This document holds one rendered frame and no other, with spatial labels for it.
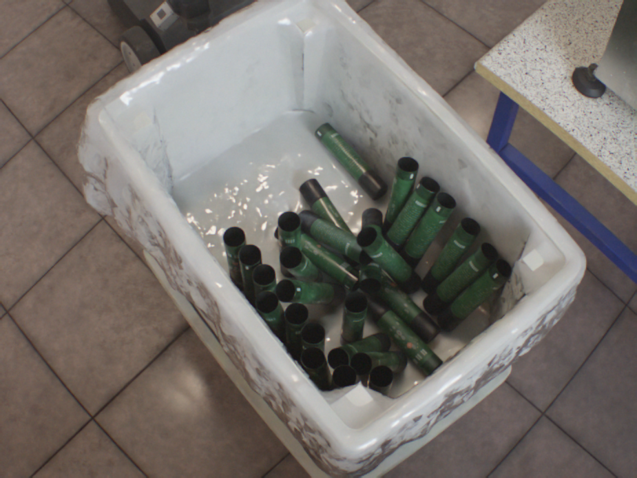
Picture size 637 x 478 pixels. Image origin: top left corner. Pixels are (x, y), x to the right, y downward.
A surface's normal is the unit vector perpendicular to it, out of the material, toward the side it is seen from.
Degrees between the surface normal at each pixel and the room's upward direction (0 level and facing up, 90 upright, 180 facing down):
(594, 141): 0
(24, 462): 0
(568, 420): 0
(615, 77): 90
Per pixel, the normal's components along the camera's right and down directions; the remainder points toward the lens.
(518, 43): 0.03, -0.44
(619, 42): -0.69, 0.64
